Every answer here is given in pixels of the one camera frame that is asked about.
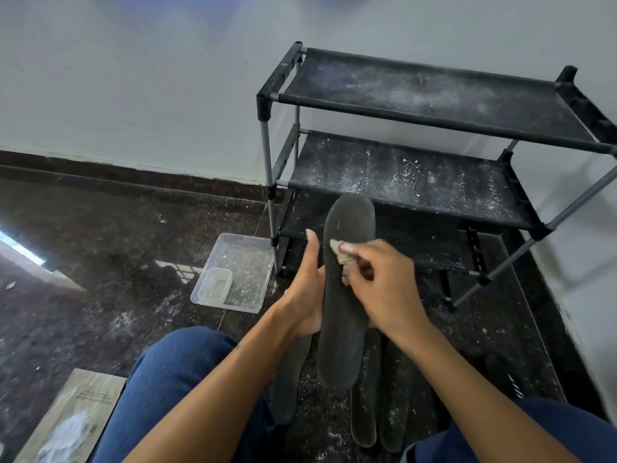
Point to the person's left leg blue jeans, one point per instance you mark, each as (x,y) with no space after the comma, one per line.
(164,380)

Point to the dark grey shoe insole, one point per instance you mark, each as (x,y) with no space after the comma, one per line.
(366,409)
(291,376)
(343,327)
(397,405)

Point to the person's left thumb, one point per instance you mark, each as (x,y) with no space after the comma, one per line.
(313,253)

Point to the person's right thumb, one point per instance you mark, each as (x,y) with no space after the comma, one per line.
(359,275)

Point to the person's right leg blue jeans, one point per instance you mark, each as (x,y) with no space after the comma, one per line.
(564,429)

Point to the dusty brown cardboard sheet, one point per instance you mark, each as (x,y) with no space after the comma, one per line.
(77,414)

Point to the person's right forearm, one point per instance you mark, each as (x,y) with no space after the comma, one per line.
(472,395)

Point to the person's leg blue jeans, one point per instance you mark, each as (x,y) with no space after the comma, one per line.
(564,429)
(164,380)

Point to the small beige cloth piece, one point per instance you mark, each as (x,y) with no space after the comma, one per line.
(340,255)

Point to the small clear plastic container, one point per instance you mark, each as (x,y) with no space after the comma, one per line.
(213,285)

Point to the black metal shoe rack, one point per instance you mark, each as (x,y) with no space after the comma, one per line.
(424,178)

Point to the person's right hand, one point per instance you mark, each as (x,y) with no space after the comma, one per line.
(390,289)

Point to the large clear plastic container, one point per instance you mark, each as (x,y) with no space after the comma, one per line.
(250,274)

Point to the person's left forearm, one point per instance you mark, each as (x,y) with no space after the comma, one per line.
(226,390)

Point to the person's left hand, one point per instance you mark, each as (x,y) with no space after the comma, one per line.
(303,303)

